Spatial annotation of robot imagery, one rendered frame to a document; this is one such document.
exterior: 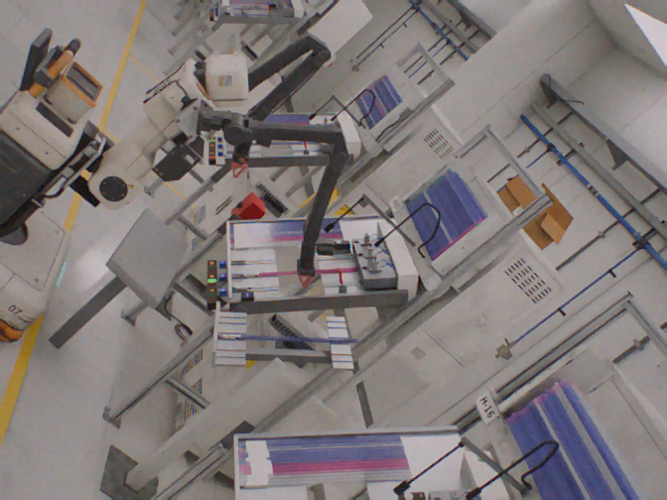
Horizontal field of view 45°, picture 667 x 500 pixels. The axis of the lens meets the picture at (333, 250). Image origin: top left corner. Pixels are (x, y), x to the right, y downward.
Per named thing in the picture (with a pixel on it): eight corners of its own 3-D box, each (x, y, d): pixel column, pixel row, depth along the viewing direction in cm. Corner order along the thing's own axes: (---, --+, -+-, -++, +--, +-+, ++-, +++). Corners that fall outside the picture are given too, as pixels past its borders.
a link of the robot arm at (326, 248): (305, 221, 317) (306, 235, 310) (334, 223, 318) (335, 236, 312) (302, 246, 324) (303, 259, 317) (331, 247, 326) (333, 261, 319)
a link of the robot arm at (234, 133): (349, 118, 290) (352, 132, 283) (344, 151, 299) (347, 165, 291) (223, 111, 285) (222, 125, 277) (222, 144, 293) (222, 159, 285)
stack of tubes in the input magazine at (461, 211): (431, 260, 322) (483, 217, 315) (404, 204, 366) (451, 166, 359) (450, 279, 327) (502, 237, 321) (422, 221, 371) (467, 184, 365)
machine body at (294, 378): (163, 447, 346) (267, 362, 331) (171, 351, 407) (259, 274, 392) (269, 518, 375) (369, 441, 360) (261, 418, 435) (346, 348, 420)
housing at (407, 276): (396, 305, 328) (398, 275, 321) (375, 246, 371) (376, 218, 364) (416, 303, 329) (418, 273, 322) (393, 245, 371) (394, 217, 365)
